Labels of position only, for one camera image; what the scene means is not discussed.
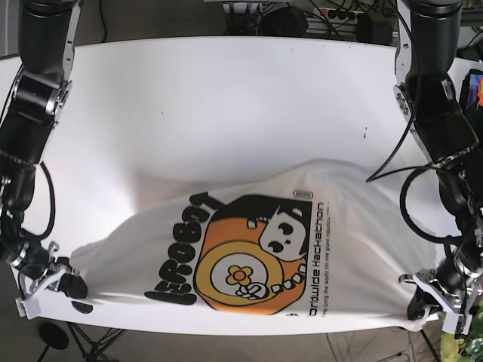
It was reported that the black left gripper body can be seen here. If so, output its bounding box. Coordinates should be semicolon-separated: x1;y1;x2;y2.
435;244;482;308

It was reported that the black tripod stand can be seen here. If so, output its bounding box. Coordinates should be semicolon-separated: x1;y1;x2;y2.
38;322;127;362

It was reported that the white graphic T-shirt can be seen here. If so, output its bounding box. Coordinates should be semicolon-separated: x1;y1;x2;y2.
71;161;436;333

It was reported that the potted green plant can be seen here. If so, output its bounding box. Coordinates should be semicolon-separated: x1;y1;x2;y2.
440;302;483;362

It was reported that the black table grommet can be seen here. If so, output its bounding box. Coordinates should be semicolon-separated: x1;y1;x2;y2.
71;301;94;314

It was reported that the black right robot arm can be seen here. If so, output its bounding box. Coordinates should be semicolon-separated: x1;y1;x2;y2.
1;1;93;319

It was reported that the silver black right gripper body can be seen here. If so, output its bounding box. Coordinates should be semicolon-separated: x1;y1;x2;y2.
1;226;69;281

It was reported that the black graphic T-shirt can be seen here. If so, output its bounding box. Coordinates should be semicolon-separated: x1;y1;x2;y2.
460;69;482;132

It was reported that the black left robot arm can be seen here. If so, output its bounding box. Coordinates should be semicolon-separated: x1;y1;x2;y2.
392;1;482;335

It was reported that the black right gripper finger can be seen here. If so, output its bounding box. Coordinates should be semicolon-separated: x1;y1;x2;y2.
15;264;72;320
59;274;88;299

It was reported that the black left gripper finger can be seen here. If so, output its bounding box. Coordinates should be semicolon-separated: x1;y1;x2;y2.
444;295;482;336
407;273;444;321

